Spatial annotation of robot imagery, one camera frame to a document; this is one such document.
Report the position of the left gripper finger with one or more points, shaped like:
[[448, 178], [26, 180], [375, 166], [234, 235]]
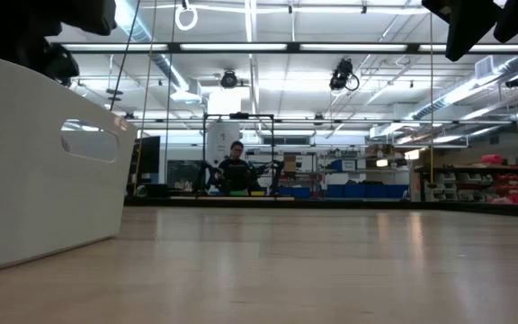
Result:
[[97, 15]]

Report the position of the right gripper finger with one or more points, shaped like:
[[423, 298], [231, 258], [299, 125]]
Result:
[[433, 5]]

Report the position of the black overhead crossbar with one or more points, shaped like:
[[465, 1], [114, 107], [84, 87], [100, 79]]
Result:
[[173, 47]]

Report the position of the round black ceiling fixture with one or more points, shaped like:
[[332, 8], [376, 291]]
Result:
[[229, 79]]

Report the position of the white plastic bin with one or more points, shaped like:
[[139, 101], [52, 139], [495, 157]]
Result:
[[25, 180]]

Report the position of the black monitor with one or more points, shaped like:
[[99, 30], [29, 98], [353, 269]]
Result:
[[150, 159]]

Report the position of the shelf with red bins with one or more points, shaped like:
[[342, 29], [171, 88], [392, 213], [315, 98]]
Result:
[[511, 184]]

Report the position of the white column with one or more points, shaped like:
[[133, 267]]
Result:
[[223, 139]]

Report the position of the black background robot arms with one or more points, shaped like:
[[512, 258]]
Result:
[[205, 175]]

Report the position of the blue storage bins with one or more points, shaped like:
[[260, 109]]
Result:
[[367, 191]]

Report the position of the person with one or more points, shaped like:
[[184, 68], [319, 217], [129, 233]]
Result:
[[236, 173]]

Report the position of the black ceiling camera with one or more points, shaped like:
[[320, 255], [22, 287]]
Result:
[[341, 74]]

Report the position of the black aluminium rig frame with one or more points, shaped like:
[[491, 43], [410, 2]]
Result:
[[331, 205]]

